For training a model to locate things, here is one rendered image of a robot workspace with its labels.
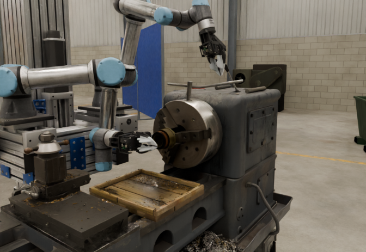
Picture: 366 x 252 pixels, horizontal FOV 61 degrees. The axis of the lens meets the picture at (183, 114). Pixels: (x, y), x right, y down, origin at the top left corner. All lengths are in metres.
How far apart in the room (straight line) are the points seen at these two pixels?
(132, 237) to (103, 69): 0.69
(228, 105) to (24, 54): 1.06
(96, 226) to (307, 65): 10.65
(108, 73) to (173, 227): 0.67
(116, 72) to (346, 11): 10.37
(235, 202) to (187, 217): 0.33
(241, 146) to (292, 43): 9.99
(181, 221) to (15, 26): 1.28
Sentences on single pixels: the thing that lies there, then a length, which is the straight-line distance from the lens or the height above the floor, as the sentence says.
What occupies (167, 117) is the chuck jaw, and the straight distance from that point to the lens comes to 1.39.
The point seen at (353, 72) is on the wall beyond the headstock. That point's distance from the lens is 11.15.
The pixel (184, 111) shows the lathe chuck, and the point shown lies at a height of 1.19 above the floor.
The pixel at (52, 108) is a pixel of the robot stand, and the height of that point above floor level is 1.17.
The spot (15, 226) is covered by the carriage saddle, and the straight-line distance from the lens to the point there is 1.12.
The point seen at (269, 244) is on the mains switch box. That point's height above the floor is 0.40.
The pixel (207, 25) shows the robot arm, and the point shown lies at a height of 1.57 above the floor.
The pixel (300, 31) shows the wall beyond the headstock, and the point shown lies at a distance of 11.41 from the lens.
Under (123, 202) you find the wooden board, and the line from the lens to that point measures 1.19.
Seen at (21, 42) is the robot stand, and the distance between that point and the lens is 1.82.
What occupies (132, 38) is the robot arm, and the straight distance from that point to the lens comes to 1.83.
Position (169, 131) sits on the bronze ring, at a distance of 1.31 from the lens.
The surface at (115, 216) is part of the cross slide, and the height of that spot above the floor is 0.97.
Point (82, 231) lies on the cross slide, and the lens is 0.88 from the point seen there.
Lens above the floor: 1.38
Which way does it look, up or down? 9 degrees down
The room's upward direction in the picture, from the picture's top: straight up
